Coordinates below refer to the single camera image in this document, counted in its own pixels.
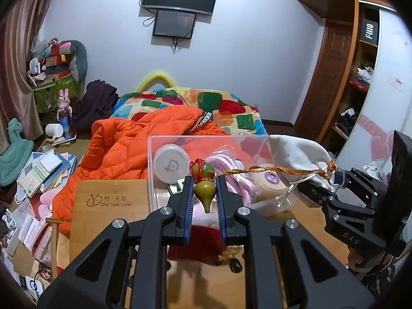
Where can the colourful patchwork blanket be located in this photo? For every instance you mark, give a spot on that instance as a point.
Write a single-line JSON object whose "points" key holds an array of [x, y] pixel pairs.
{"points": [[228, 111]]}

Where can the dark purple garment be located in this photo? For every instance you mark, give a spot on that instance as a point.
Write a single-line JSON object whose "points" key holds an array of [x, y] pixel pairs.
{"points": [[97, 103]]}

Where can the clear plastic storage bin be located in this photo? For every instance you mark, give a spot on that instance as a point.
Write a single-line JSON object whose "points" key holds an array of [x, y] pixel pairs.
{"points": [[245, 162]]}

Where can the red velvet pouch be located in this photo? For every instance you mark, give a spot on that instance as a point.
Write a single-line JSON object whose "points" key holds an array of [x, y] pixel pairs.
{"points": [[205, 245]]}

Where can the cream tub clear lid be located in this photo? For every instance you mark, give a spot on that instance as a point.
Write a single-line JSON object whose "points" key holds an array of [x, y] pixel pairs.
{"points": [[268, 185]]}

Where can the plush toy pile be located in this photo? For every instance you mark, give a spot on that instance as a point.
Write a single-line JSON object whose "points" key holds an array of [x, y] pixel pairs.
{"points": [[54, 60]]}

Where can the orange puffer jacket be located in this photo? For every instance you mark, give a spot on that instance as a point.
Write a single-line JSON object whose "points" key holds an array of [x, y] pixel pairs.
{"points": [[118, 150]]}

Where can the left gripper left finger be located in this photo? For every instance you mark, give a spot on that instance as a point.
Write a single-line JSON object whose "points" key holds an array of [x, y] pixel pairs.
{"points": [[125, 256]]}

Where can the teal rocking horse toy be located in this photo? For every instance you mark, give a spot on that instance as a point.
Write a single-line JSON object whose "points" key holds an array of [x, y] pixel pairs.
{"points": [[16, 155]]}

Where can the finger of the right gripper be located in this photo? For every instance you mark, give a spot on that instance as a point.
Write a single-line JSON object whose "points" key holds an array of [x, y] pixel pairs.
{"points": [[360, 183], [326, 198]]}

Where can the small gourd ornament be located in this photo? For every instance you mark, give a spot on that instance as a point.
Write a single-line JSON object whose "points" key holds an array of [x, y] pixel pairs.
{"points": [[204, 184]]}

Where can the gold ribbon bow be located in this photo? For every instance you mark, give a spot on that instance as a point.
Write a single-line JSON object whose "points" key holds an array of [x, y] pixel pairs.
{"points": [[230, 253]]}

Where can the small wall monitor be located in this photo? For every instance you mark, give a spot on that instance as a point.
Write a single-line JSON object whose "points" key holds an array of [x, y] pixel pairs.
{"points": [[174, 24]]}

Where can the white drawstring pouch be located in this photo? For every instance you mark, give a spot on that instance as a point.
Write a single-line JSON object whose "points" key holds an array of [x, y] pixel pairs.
{"points": [[298, 153]]}

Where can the striped brown curtain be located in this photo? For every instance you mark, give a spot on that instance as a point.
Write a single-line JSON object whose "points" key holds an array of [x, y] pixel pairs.
{"points": [[19, 29]]}

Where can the wooden wardrobe shelf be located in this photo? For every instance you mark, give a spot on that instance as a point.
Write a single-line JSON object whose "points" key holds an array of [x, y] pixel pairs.
{"points": [[342, 22]]}

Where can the person right hand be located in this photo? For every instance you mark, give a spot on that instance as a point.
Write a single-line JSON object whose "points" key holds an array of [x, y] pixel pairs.
{"points": [[358, 263]]}

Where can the pink bunny figure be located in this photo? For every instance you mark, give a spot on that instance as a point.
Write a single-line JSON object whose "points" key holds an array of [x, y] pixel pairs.
{"points": [[64, 113]]}

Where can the white round jar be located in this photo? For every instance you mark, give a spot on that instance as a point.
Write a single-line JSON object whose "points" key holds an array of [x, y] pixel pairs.
{"points": [[171, 163]]}

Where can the yellow foam arch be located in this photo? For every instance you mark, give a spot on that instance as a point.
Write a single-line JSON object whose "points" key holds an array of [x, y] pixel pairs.
{"points": [[158, 77]]}

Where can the stack of books papers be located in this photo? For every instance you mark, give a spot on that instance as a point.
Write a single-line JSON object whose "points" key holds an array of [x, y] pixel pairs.
{"points": [[44, 171]]}

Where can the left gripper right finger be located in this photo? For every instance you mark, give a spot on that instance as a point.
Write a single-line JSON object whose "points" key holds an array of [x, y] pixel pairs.
{"points": [[283, 262]]}

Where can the white mug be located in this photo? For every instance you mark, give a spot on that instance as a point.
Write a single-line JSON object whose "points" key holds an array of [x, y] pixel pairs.
{"points": [[54, 130]]}

